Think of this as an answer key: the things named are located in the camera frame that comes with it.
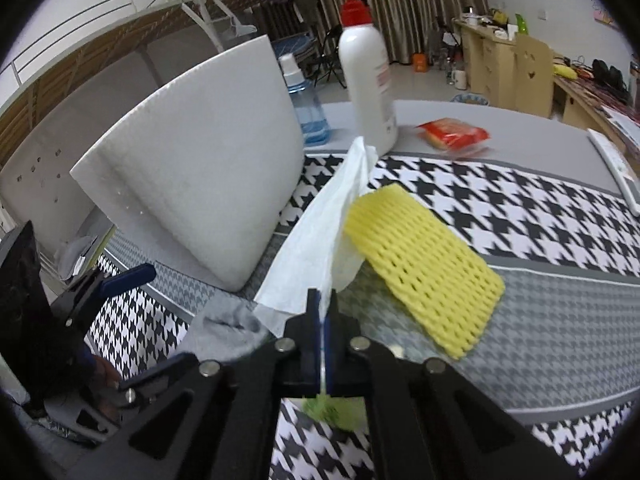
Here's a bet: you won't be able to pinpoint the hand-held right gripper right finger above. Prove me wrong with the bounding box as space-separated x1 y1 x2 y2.
320 310 582 480

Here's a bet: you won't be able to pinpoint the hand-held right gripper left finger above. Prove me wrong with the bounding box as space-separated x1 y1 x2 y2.
65 287 322 480

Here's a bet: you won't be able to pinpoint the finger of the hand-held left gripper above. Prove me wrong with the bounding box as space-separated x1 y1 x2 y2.
50 262 157 329
114 352 201 408

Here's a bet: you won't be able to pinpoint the green plastic bag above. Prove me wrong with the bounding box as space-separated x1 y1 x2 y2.
301 392 368 432

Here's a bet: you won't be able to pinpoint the white tissue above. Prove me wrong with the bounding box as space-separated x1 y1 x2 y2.
254 136 379 337

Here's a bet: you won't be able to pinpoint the grey sock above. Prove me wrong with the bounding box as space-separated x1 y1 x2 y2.
187 292 275 364

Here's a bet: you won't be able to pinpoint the yellow foam net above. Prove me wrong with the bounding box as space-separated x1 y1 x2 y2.
344 184 506 361

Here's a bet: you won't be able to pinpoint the white foam box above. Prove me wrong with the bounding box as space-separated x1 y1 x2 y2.
70 34 306 292

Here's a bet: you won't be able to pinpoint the person's left hand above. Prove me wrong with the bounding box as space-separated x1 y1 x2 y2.
82 350 122 397

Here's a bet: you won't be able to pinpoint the blue mouthwash bottle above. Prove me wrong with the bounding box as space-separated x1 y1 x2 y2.
277 53 331 147

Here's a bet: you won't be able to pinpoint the red snack packet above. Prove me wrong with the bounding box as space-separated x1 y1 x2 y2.
416 117 492 157

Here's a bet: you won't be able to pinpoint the white pump lotion bottle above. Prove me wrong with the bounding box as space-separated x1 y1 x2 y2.
311 0 399 156

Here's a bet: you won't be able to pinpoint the black folding chair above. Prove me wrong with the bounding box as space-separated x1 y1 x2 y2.
312 25 347 87

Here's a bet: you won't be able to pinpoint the white hanging garment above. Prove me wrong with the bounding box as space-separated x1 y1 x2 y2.
220 15 259 39

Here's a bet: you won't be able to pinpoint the blue checked mattress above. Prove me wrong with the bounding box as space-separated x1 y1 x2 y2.
272 32 319 57

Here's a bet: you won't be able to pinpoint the wooden desk with drawers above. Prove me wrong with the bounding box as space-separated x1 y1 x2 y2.
452 17 521 111

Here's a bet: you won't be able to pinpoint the brown curtains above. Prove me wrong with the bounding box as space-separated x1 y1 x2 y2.
235 0 488 66

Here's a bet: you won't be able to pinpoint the wooden chair with smiley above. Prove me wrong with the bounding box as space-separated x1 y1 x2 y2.
512 34 556 121

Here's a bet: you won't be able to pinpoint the white remote control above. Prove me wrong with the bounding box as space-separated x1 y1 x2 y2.
587 129 640 218

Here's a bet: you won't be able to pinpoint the long wooden desk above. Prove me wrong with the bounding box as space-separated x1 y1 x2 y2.
552 60 640 161

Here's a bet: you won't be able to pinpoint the printed papers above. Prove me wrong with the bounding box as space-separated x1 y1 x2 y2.
602 105 640 147

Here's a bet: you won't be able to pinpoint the black headphones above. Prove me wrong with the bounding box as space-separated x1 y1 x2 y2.
591 59 626 89

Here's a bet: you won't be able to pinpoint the pink wall poster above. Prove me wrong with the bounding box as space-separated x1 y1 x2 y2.
592 2 619 26

